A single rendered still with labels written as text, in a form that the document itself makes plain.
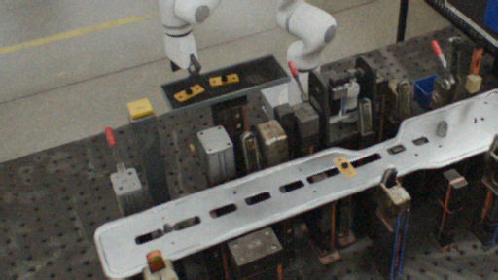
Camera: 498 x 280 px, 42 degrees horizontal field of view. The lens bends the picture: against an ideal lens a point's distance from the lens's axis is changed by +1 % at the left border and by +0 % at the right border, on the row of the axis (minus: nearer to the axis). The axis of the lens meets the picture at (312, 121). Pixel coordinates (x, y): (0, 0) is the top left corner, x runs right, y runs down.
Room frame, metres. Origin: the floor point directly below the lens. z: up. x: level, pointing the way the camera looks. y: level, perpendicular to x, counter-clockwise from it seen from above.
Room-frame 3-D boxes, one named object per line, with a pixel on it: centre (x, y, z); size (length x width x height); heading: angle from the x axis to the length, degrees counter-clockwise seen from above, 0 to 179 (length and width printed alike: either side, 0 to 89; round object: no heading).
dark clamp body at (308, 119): (1.47, 0.02, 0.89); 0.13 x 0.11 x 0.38; 26
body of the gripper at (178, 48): (1.45, 0.36, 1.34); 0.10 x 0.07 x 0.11; 42
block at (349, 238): (1.33, -0.09, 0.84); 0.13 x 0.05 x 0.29; 26
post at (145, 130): (1.40, 0.49, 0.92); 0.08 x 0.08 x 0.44; 26
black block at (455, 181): (1.28, -0.42, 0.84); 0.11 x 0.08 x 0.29; 26
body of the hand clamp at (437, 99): (1.66, -0.44, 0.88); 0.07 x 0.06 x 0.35; 26
